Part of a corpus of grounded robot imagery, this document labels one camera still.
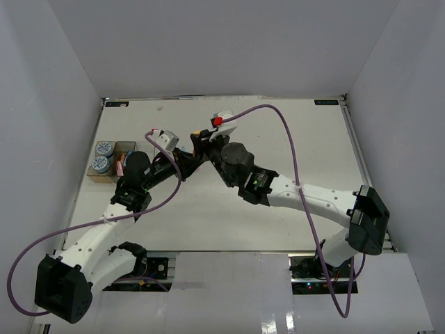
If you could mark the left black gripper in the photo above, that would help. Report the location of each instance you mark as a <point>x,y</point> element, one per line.
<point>185,161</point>

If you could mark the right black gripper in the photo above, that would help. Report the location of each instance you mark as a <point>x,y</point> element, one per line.
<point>201,142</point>

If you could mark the pink correction tape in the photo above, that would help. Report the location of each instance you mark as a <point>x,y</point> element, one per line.
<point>119,169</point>

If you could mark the blue cleaning gel jar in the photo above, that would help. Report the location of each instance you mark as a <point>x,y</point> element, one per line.
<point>104,149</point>
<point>100,164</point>

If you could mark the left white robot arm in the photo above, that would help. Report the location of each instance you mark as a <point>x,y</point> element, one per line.
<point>66,284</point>

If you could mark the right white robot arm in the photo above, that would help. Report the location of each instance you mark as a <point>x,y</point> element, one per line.
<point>362,214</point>

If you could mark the clear compartment organizer tray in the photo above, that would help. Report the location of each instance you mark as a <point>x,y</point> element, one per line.
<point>120,147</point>

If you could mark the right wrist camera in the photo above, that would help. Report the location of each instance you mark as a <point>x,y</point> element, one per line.
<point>221,126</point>

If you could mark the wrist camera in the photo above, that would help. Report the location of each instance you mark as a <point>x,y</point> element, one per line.
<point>165,139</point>
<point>221,126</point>

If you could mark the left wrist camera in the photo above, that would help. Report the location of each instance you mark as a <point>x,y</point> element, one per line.
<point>165,139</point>

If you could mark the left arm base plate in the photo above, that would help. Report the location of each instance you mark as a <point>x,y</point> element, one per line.
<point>150,267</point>

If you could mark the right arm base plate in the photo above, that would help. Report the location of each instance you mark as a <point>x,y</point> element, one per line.
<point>307,277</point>

